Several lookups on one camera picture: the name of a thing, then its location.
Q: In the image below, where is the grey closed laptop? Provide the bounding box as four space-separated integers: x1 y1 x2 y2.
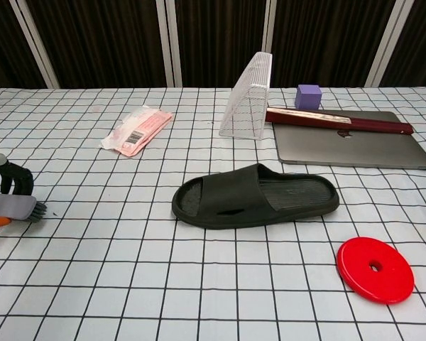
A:
272 109 426 170

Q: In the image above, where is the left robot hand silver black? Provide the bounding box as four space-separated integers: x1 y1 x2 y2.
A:
0 148 35 229

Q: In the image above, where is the black slipper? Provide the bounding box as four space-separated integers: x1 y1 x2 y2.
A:
171 163 341 230

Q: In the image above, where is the red plastic disc with hole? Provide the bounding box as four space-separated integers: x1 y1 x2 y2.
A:
337 237 415 296

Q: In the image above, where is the pink white plastic packet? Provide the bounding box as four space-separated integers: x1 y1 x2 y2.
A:
99 105 174 157

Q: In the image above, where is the purple cube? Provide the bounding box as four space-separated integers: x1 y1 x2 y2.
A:
295 84 323 110

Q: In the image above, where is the white checked tablecloth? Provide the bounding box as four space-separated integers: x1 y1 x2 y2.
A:
0 85 426 341

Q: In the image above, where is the dark red folded fan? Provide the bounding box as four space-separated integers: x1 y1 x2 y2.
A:
265 107 414 136

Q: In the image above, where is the black folding partition white frame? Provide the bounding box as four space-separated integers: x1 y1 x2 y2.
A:
0 0 426 90

